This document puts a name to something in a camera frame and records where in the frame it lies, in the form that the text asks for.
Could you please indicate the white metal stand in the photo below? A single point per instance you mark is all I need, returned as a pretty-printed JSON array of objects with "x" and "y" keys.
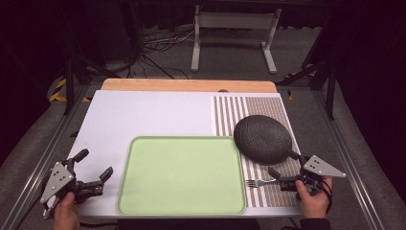
[{"x": 236, "y": 20}]

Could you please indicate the silver metal fork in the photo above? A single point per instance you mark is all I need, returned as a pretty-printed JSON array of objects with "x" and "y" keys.
[{"x": 258, "y": 183}]

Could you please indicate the dark grey textured oval plate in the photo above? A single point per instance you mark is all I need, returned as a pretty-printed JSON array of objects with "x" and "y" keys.
[{"x": 261, "y": 139}]

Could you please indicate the person's right hand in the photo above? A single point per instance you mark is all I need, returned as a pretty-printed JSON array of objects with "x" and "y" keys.
[{"x": 314, "y": 204}]

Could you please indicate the light green tray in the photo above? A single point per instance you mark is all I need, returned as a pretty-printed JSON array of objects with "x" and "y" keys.
[{"x": 182, "y": 175}]

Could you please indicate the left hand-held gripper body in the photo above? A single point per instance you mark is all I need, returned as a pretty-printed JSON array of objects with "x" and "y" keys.
[{"x": 57, "y": 180}]

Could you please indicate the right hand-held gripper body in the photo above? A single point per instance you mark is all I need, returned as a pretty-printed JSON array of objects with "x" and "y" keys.
[{"x": 320, "y": 167}]

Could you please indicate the wooden board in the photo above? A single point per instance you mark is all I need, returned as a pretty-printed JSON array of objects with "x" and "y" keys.
[{"x": 188, "y": 85}]

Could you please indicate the person's left hand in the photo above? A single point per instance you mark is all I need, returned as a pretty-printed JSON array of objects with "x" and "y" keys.
[{"x": 66, "y": 212}]

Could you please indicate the black tripod stand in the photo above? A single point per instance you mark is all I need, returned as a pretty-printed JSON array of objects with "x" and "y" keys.
[
  {"x": 324, "y": 73},
  {"x": 72, "y": 73}
]

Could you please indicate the aluminium rail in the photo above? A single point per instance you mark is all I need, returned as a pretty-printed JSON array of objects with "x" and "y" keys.
[
  {"x": 344, "y": 150},
  {"x": 41, "y": 159}
]

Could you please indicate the yellow black floor tape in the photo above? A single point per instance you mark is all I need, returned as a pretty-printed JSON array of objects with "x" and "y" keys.
[{"x": 59, "y": 92}]

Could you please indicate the striped brown white placemat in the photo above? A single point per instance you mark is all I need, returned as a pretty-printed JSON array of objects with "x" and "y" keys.
[{"x": 230, "y": 111}]

